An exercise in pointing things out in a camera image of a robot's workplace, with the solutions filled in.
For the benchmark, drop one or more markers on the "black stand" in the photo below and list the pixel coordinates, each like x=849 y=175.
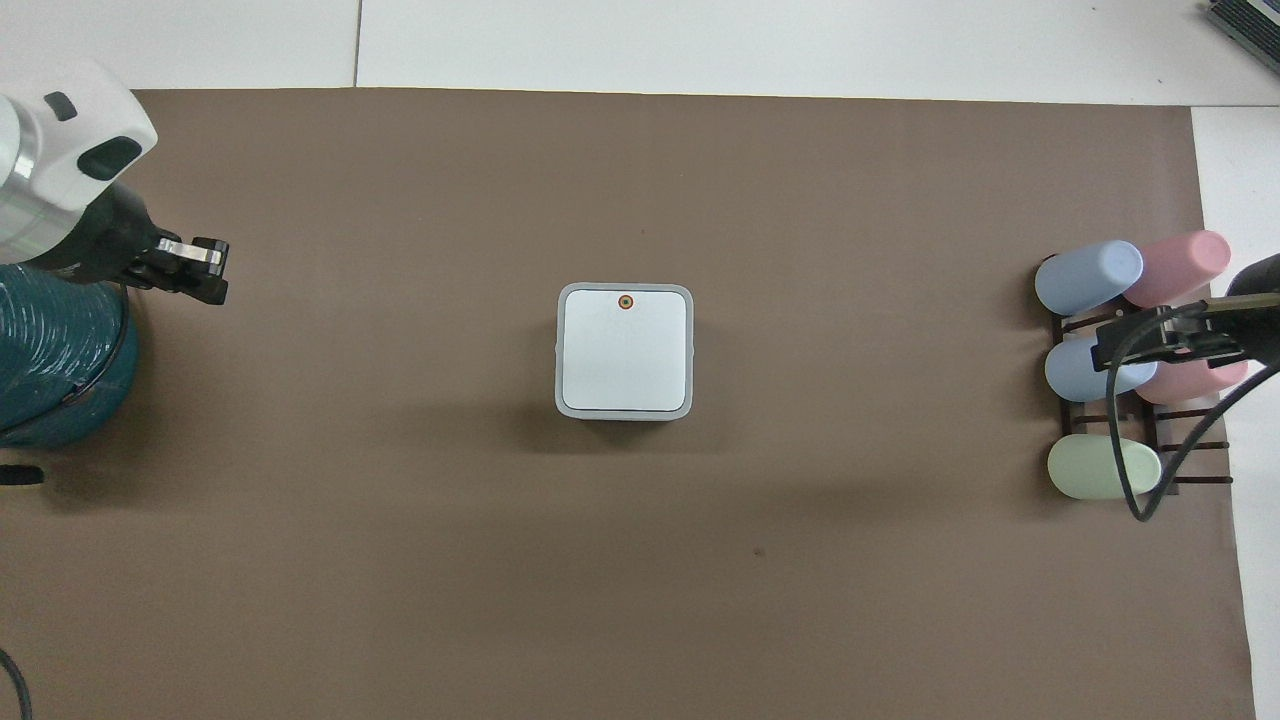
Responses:
x=18 y=475

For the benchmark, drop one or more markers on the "dark cup rack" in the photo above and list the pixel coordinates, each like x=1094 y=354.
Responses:
x=1180 y=445

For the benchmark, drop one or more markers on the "white square trash can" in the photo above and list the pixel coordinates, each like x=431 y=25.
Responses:
x=625 y=355

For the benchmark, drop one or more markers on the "light green cup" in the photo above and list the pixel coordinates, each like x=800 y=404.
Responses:
x=1100 y=468

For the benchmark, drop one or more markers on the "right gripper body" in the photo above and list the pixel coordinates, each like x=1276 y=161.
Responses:
x=1258 y=320

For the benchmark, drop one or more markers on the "light blue cup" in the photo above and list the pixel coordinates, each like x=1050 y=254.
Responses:
x=1090 y=275
x=1075 y=372

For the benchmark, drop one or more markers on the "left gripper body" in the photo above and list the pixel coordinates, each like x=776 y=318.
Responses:
x=105 y=235

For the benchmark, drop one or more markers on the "grey laptop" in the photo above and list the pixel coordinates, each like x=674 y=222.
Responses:
x=1248 y=22

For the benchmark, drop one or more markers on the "pink cup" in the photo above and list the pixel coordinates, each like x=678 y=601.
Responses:
x=1180 y=265
x=1195 y=382

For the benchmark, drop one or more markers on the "teal ribbed basket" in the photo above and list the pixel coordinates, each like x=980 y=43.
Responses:
x=50 y=345

